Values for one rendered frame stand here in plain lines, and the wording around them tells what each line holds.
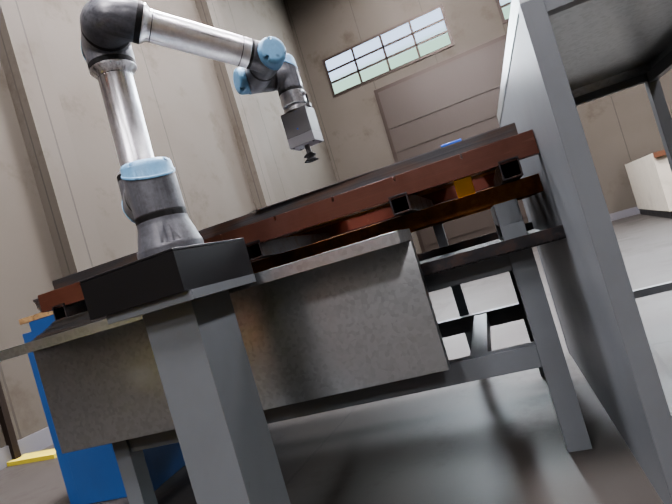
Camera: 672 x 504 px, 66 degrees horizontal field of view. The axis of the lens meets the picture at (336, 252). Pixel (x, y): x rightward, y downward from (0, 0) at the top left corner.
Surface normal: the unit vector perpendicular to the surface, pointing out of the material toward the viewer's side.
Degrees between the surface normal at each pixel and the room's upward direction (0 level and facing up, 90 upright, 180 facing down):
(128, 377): 90
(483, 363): 90
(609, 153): 90
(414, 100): 90
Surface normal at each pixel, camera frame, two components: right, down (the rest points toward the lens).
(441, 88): -0.37, 0.09
